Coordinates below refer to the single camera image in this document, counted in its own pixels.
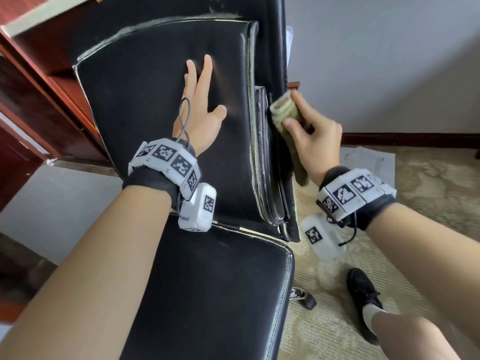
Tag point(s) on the person's right hand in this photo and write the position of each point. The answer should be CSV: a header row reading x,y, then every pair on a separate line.
x,y
322,146

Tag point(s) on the person's left hand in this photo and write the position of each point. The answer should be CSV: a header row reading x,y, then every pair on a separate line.
x,y
199,120

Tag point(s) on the green cleaning cloth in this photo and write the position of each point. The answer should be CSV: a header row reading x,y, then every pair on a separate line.
x,y
281,108

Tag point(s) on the black leather chair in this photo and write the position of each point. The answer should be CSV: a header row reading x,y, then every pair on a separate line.
x,y
210,296

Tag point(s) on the person's right forearm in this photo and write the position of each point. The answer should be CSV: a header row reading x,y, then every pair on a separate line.
x,y
435,258

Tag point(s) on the person's left forearm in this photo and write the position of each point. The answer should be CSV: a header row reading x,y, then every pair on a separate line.
x,y
75,288

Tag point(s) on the person's right leg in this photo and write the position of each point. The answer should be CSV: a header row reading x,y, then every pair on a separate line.
x,y
412,337

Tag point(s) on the white paper sheet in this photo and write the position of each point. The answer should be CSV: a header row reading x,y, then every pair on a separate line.
x,y
371,162

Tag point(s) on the white marker left wristband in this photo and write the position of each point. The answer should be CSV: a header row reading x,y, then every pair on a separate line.
x,y
165,165

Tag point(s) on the white marker wristband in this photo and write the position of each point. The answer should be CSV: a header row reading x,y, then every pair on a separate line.
x,y
356,192
165,165

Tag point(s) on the white marker right wristband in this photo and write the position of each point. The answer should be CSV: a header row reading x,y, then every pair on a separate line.
x,y
356,192

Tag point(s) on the black shoe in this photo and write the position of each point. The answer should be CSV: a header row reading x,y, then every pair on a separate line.
x,y
364,296

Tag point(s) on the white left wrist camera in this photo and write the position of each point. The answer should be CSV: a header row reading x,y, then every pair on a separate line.
x,y
199,210

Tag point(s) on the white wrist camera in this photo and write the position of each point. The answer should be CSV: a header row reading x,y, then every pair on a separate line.
x,y
199,210
319,240

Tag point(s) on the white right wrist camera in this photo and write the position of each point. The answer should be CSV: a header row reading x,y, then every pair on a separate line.
x,y
319,240

